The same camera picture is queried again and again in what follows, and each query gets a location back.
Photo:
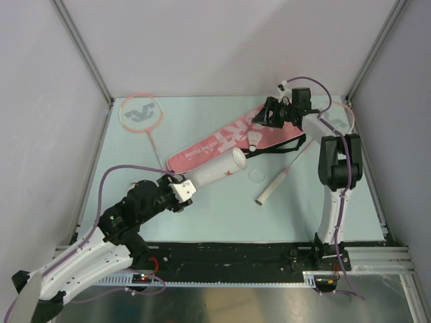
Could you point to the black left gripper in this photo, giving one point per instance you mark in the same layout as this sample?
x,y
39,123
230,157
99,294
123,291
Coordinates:
x,y
163,182

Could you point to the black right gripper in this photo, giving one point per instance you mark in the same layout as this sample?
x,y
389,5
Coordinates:
x,y
271,104

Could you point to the white shuttlecock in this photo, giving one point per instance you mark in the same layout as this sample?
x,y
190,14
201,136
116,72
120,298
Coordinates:
x,y
253,137

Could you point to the white shuttlecock tube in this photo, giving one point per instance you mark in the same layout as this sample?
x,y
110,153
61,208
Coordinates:
x,y
218,168

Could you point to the clear tube lid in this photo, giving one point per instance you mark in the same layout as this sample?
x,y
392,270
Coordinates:
x,y
256,176

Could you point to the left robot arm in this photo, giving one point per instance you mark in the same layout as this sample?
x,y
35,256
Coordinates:
x,y
112,245

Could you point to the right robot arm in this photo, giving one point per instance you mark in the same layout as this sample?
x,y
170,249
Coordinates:
x,y
340,166

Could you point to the pink racket bag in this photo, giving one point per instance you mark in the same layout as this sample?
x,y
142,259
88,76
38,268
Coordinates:
x,y
273,140

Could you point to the pink racket right side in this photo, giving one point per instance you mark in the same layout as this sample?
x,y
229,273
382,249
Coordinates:
x,y
340,116

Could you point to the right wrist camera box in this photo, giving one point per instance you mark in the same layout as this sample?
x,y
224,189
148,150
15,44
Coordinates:
x,y
284,91

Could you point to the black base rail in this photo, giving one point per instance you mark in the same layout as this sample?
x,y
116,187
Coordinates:
x,y
227,259

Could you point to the aluminium frame post right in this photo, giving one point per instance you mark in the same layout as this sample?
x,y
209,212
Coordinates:
x,y
390,23

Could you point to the aluminium frame post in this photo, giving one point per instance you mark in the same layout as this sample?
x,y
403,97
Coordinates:
x,y
390,23
77,40

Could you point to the white slotted cable duct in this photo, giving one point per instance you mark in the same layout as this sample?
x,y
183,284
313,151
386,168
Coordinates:
x,y
278,280

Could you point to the aluminium frame post left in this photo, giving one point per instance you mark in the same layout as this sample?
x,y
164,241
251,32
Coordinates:
x,y
77,40

